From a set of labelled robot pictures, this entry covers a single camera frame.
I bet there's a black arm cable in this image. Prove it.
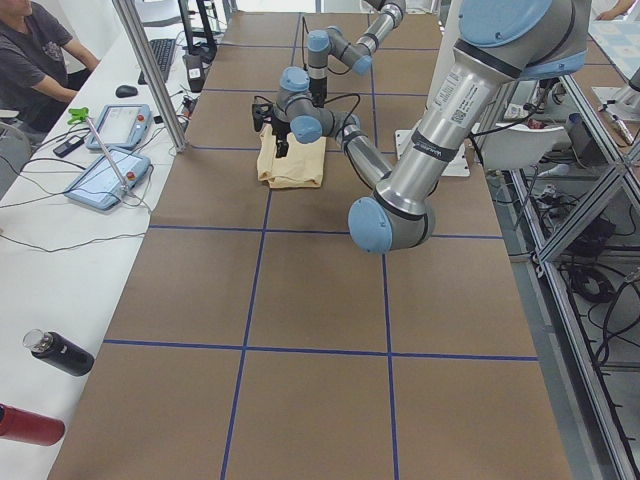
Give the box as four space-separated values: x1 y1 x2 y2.
319 93 362 141

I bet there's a black keyboard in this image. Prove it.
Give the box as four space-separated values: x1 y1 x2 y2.
149 38 176 82

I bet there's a white plastic chair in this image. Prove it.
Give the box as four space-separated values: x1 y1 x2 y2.
481 124 570 170

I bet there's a black water bottle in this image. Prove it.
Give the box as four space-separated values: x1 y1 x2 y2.
23 329 94 377

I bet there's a black monitor stand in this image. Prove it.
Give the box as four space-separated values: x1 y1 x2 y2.
177 0 218 64

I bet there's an aluminium frame post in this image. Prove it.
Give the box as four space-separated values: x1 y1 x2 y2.
112 0 187 153

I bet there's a far blue teach pendant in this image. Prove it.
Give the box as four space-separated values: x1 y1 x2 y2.
90 104 153 150

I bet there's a blue teach pendant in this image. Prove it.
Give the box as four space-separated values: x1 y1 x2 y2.
90 104 153 150
63 147 151 211

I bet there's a green clip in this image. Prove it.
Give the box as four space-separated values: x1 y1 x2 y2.
67 107 91 125

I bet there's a small black phone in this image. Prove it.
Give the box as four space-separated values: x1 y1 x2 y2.
53 135 84 158

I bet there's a red water bottle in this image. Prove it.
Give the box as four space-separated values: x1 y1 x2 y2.
1 404 66 446

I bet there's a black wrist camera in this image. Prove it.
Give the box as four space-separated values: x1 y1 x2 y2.
251 101 274 133

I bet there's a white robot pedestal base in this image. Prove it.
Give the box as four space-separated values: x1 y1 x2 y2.
394 129 471 178

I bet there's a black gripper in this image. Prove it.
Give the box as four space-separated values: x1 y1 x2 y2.
309 77 326 108
272 119 291 158

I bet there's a seated person in dark shirt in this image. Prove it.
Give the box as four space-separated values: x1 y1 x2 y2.
1 1 99 133

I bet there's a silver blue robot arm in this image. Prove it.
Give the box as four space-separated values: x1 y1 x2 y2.
270 1 591 254
306 0 406 107

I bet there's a near blue teach pendant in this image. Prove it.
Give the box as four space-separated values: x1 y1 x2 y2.
63 147 151 211

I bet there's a black computer mouse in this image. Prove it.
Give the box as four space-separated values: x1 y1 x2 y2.
115 85 138 98

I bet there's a beige long sleeve graphic shirt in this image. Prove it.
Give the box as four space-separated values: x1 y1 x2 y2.
257 125 326 189

